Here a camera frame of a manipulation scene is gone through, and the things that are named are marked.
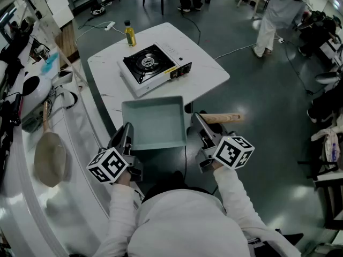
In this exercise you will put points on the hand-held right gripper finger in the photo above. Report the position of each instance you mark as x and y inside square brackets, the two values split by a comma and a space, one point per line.
[218, 128]
[198, 123]

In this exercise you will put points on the white cabinet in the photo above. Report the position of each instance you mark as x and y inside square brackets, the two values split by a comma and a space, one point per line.
[57, 7]

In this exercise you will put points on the white bag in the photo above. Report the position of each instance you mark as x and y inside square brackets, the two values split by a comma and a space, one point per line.
[325, 140]

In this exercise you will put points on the person's white sweater torso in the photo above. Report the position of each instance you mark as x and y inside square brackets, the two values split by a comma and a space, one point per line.
[187, 223]

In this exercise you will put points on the white power strip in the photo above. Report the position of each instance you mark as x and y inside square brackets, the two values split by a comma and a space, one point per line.
[110, 25]

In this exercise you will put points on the wooden board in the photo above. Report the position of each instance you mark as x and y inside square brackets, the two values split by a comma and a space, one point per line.
[67, 47]

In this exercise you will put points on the beige wooden spatula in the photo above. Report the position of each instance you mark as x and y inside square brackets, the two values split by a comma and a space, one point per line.
[51, 159]

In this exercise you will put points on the person's left forearm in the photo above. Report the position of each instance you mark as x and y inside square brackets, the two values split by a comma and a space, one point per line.
[122, 199]

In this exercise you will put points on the person's right forearm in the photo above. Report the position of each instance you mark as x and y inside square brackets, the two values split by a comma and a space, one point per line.
[235, 191]

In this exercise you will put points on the white round device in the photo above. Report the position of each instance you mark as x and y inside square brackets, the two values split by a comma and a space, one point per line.
[40, 90]

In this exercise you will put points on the blue cloth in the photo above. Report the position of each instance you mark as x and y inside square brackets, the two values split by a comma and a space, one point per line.
[49, 63]

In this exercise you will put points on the yellow oil bottle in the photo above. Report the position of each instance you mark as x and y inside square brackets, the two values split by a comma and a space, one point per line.
[130, 35]

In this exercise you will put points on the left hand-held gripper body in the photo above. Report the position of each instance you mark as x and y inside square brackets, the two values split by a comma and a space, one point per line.
[110, 165]

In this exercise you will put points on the black chair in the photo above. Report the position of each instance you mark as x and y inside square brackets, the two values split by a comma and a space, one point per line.
[319, 167]

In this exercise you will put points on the white stool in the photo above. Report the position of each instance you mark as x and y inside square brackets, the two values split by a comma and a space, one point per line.
[328, 77]

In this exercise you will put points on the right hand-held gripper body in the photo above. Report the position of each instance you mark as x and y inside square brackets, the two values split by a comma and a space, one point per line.
[233, 152]

